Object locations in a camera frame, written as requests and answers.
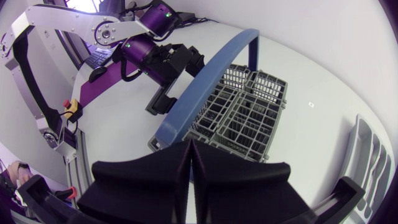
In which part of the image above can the dark mat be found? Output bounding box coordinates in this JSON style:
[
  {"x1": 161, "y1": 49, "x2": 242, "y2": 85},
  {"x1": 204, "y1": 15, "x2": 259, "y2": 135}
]
[{"x1": 78, "y1": 60, "x2": 140, "y2": 108}]

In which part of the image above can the yellow emergency stop button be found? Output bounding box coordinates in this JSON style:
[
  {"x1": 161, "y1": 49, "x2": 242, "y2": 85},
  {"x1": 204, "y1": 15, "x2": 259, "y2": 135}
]
[{"x1": 62, "y1": 98, "x2": 84, "y2": 124}]

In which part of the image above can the black power cable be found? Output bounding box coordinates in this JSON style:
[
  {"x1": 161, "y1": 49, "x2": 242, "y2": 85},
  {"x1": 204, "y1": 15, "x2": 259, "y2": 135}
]
[{"x1": 177, "y1": 17, "x2": 219, "y2": 29}]

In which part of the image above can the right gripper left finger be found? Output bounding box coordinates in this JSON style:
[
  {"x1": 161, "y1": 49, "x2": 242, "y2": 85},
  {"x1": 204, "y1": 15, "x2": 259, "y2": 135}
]
[{"x1": 76, "y1": 139, "x2": 193, "y2": 224}]

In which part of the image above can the black emergency stop cable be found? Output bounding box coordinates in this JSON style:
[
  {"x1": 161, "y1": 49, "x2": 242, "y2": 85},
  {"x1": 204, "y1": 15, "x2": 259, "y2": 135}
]
[{"x1": 58, "y1": 111, "x2": 80, "y2": 142}]

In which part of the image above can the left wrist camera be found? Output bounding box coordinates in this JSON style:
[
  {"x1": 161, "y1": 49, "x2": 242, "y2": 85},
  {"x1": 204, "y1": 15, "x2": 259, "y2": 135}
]
[{"x1": 185, "y1": 45, "x2": 206, "y2": 78}]

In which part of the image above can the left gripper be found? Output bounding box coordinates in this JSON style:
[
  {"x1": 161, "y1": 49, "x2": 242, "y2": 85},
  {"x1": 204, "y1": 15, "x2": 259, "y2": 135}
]
[{"x1": 143, "y1": 43, "x2": 194, "y2": 116}]

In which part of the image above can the person's hand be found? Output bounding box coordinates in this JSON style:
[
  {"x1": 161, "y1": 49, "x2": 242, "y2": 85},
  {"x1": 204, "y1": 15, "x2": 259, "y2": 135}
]
[{"x1": 5, "y1": 160, "x2": 34, "y2": 188}]

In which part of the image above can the black power brick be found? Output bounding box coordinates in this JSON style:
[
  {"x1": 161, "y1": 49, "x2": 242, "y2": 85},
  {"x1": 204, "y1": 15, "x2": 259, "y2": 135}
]
[{"x1": 177, "y1": 11, "x2": 197, "y2": 23}]

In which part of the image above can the black computer mouse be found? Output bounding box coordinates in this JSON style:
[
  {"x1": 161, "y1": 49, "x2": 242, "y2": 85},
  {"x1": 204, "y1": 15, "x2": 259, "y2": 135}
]
[{"x1": 88, "y1": 65, "x2": 109, "y2": 84}]

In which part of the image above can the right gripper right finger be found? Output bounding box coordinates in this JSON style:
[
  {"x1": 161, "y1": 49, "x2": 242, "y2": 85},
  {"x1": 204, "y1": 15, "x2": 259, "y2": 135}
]
[{"x1": 192, "y1": 139, "x2": 315, "y2": 224}]

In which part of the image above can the grey cutlery basket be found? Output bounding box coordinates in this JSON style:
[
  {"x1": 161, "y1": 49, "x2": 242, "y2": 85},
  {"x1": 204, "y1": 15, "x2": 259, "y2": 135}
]
[{"x1": 147, "y1": 28, "x2": 289, "y2": 164}]

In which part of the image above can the black keyboard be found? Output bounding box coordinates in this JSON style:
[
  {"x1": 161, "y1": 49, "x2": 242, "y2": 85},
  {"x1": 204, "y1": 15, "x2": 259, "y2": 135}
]
[{"x1": 84, "y1": 47, "x2": 114, "y2": 70}]

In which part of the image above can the grey cutlery tray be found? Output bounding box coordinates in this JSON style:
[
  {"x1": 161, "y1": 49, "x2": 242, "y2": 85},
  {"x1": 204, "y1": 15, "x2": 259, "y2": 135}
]
[{"x1": 338, "y1": 114, "x2": 394, "y2": 224}]

